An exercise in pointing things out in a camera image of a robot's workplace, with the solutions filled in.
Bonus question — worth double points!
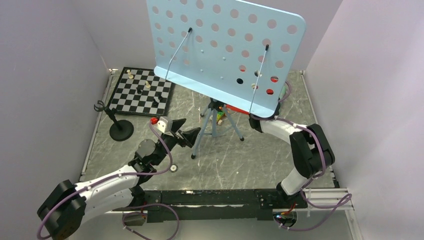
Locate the cream chess piece back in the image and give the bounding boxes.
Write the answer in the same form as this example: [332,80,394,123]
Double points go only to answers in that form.
[126,69,134,79]

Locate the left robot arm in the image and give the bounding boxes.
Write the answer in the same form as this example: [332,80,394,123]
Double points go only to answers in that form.
[36,117,201,240]

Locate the blue white poker chip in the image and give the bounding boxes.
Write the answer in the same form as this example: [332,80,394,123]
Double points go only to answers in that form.
[169,164,178,173]

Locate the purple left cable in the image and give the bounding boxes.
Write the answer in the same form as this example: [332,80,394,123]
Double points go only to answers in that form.
[36,121,181,240]

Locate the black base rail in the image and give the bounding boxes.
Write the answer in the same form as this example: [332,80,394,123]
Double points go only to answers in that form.
[122,188,308,223]

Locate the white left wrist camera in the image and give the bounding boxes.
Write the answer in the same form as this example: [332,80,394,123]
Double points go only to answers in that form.
[150,116,173,134]

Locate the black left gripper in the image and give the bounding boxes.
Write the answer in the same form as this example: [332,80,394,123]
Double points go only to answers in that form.
[153,118,201,166]

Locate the red sheet music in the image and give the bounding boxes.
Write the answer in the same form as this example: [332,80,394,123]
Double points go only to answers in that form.
[227,70,286,118]

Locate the purple cable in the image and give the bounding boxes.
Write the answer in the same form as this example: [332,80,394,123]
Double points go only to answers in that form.
[250,81,353,232]
[36,121,181,240]

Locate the mint green microphone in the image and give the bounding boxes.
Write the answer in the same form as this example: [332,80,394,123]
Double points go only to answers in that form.
[280,83,288,99]

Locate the colourful toy brick car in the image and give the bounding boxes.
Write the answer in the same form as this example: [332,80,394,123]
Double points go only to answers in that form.
[216,111,225,125]

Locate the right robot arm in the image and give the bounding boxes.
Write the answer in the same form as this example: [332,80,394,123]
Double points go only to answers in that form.
[249,114,336,208]

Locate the black white chessboard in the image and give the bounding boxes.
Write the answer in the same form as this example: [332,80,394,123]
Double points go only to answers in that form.
[108,67,175,117]

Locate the black chess piece front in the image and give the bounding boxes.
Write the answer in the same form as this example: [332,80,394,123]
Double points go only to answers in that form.
[152,99,159,107]

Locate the light blue music stand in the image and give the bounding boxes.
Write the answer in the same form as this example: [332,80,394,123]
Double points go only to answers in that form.
[145,0,307,160]

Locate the black microphone stand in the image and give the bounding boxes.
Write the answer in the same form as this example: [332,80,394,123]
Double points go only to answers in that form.
[93,100,134,142]

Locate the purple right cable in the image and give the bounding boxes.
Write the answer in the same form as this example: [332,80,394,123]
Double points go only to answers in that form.
[250,81,353,232]

